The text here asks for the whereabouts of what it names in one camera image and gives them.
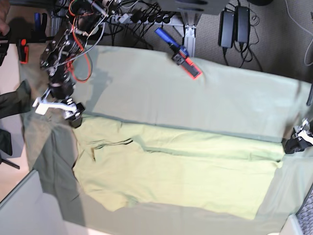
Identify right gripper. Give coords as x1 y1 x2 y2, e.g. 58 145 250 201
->
62 98 85 128

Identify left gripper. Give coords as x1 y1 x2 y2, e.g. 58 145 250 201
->
282 118 313 154

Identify light green T-shirt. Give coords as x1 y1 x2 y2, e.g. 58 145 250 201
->
73 116 284 219

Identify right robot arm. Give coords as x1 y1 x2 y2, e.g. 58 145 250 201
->
33 0 119 128

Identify dark green garment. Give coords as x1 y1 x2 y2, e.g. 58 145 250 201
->
0 80 31 118

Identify green table cloth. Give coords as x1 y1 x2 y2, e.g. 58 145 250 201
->
22 46 313 235

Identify black orange clamp left edge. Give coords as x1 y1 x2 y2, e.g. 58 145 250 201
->
16 39 29 64

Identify blue orange bar clamp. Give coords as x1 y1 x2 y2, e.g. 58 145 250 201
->
155 27 202 80

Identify black power adapter brick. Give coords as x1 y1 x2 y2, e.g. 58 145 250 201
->
218 10 234 48

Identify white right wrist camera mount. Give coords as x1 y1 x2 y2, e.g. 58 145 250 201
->
32 88 66 116

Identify white cable on floor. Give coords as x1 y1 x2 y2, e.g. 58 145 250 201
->
283 0 313 66

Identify aluminium table frame leg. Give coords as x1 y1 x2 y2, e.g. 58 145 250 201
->
172 12 201 57

